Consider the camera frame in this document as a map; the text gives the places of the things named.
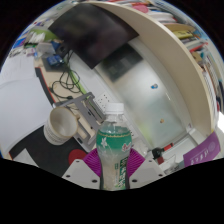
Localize black desk mat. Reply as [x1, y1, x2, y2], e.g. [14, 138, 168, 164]
[8, 126, 98, 178]

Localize grey metal laptop stand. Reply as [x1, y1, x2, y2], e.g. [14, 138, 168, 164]
[54, 92, 108, 153]

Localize purple pennant flag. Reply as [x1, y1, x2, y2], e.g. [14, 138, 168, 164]
[182, 131, 222, 168]

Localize clear plastic box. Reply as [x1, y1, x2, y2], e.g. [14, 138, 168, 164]
[36, 42, 56, 58]

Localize beige shelf with books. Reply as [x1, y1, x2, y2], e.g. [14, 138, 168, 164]
[83, 0, 224, 134]

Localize black computer monitor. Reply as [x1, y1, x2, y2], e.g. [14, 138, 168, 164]
[48, 3, 140, 70]

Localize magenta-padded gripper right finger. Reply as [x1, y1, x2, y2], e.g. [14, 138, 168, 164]
[125, 148, 167, 190]

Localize black cables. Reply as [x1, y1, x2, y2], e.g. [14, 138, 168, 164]
[49, 49, 83, 101]

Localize green-labelled drink bottle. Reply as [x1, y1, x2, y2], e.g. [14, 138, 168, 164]
[95, 102, 133, 192]

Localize white cup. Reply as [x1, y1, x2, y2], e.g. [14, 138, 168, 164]
[43, 106, 82, 146]

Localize white paper sheets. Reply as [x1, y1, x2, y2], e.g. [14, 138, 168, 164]
[0, 56, 54, 154]

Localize flat round red coaster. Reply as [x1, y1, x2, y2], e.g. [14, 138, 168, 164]
[68, 148, 88, 166]

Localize white wall power socket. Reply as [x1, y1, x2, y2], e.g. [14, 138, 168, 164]
[96, 93, 112, 111]

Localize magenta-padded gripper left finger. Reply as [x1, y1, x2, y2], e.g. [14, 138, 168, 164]
[62, 148, 103, 190]

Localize small blue box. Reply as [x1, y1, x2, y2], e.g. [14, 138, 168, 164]
[45, 53, 64, 68]

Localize black red-edged mat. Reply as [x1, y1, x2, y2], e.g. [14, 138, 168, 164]
[34, 66, 56, 106]

